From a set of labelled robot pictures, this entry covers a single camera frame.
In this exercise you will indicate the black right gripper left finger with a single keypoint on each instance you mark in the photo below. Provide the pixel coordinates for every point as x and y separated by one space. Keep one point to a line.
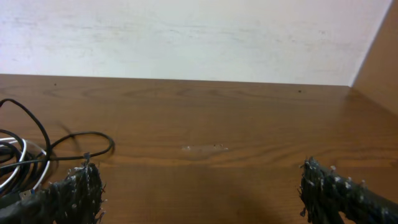
75 200

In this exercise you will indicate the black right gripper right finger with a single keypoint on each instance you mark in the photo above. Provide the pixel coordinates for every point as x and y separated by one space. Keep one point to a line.
326 194

